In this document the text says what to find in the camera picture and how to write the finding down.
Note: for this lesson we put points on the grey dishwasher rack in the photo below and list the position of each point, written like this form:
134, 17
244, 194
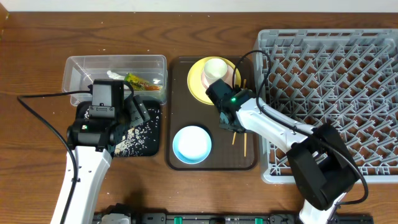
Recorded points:
344, 77

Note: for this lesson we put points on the yellow plate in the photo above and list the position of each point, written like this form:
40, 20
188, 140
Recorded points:
194, 79

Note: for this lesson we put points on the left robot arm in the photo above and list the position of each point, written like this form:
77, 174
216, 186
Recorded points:
81, 184

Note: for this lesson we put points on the left wooden chopstick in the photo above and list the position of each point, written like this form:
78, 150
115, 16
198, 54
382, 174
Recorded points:
234, 135

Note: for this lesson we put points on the pink bowl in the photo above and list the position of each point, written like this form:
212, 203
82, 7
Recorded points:
227, 78

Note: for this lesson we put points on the white tissue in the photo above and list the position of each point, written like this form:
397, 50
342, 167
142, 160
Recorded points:
115, 76

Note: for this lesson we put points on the brown serving tray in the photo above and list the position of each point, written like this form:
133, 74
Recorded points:
185, 110

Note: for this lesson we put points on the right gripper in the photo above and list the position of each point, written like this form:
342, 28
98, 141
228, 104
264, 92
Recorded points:
216, 92

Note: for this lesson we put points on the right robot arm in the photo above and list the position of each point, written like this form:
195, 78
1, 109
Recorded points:
323, 170

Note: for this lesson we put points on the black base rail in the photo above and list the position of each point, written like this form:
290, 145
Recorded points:
161, 218

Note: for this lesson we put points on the black waste tray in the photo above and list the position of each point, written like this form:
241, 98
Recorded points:
80, 149

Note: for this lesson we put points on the white cup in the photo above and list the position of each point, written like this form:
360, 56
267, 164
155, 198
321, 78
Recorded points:
215, 69

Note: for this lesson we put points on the green snack wrapper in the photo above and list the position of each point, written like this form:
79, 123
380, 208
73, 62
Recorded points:
141, 84

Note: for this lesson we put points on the light blue bowl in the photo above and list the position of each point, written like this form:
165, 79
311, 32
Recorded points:
192, 145

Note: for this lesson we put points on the spilled rice pile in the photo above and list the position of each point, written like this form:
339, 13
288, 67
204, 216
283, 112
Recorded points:
118, 140

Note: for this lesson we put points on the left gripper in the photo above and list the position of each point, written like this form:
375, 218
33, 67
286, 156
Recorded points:
138, 111

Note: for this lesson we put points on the clear plastic bin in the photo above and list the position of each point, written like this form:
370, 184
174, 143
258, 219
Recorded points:
81, 71

